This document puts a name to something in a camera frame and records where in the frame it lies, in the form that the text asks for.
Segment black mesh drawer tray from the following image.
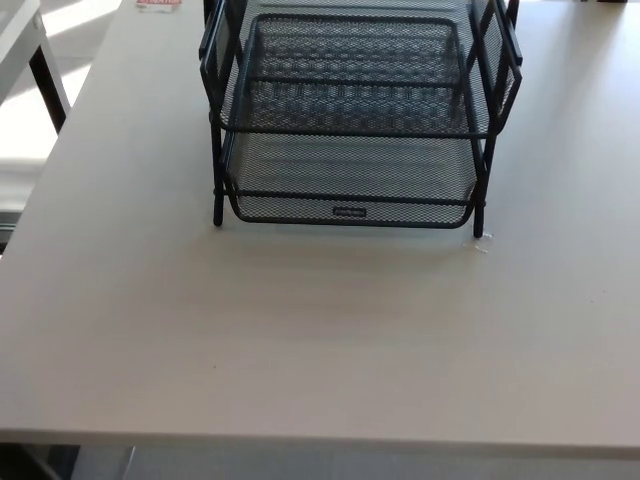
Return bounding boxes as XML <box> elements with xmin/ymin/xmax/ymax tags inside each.
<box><xmin>198</xmin><ymin>0</ymin><xmax>523</xmax><ymax>142</ymax></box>

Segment black mesh tray with label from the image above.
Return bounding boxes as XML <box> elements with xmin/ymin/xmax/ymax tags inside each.
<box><xmin>219</xmin><ymin>130</ymin><xmax>489</xmax><ymax>230</ymax></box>

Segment clear tape piece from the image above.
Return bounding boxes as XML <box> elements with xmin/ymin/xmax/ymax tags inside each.
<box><xmin>464</xmin><ymin>232</ymin><xmax>494</xmax><ymax>255</ymax></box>

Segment small black mesh tray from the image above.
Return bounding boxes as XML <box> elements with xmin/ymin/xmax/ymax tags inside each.
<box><xmin>243</xmin><ymin>13</ymin><xmax>465</xmax><ymax>86</ymax></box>

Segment white side table black legs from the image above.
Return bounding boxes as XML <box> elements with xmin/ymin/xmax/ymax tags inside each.
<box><xmin>0</xmin><ymin>0</ymin><xmax>72</xmax><ymax>136</ymax></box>

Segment black wire organizer rack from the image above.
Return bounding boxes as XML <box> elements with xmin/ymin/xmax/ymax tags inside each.
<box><xmin>197</xmin><ymin>0</ymin><xmax>525</xmax><ymax>239</ymax></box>

